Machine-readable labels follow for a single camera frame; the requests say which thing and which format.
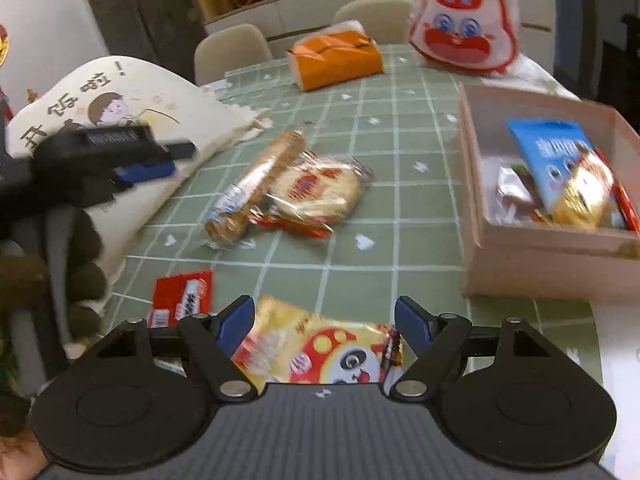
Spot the pink open storage box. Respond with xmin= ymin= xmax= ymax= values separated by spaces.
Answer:
xmin=458 ymin=84 xmax=639 ymax=302

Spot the gold snack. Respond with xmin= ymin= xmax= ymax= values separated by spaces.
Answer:
xmin=551 ymin=145 xmax=614 ymax=231

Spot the cream cartoon canvas bag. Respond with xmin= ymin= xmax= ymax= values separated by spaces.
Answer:
xmin=3 ymin=55 xmax=274 ymax=356

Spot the beige dining chair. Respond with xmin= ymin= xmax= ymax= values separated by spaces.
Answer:
xmin=194 ymin=24 xmax=273 ymax=86
xmin=333 ymin=0 xmax=413 ymax=44

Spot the green grid tablecloth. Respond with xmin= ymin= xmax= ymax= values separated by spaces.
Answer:
xmin=103 ymin=44 xmax=602 ymax=378

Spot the blue snack bag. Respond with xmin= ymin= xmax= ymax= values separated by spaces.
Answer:
xmin=506 ymin=119 xmax=623 ymax=229

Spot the red snack packet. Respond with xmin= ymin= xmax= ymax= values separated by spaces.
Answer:
xmin=148 ymin=269 xmax=214 ymax=328

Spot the red white rabbit bag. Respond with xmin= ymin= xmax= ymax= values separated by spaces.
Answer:
xmin=408 ymin=0 xmax=521 ymax=75

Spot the yellow panda snack packet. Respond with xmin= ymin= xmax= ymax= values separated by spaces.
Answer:
xmin=232 ymin=296 xmax=404 ymax=390

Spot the round rice cracker pack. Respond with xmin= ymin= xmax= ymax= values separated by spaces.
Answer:
xmin=248 ymin=152 xmax=373 ymax=240

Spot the orange tissue box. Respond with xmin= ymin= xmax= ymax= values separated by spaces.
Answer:
xmin=286 ymin=20 xmax=384 ymax=92

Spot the long biscuit pack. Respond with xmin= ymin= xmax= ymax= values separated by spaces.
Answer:
xmin=204 ymin=128 xmax=306 ymax=249

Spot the chocolate bar blue wrapper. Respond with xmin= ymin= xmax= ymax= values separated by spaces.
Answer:
xmin=496 ymin=165 xmax=539 ymax=224

